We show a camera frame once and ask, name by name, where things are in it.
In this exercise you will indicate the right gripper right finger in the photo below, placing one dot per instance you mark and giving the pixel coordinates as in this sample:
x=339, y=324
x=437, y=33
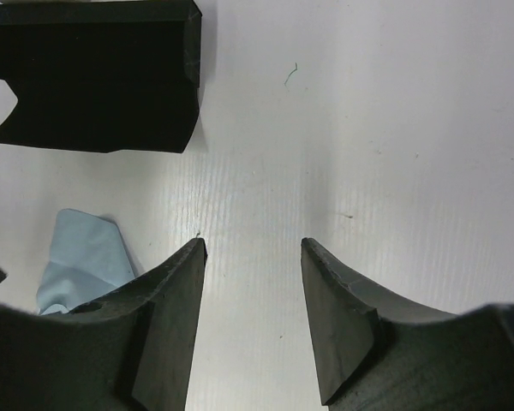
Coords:
x=348, y=315

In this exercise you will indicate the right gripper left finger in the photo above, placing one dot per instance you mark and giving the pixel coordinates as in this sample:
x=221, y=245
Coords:
x=166, y=301

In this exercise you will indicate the blue cloth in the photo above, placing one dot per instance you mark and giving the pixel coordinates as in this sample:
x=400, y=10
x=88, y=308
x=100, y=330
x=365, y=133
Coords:
x=87, y=259

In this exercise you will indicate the black rectangular case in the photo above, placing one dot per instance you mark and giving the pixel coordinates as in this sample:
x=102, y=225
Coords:
x=103, y=76

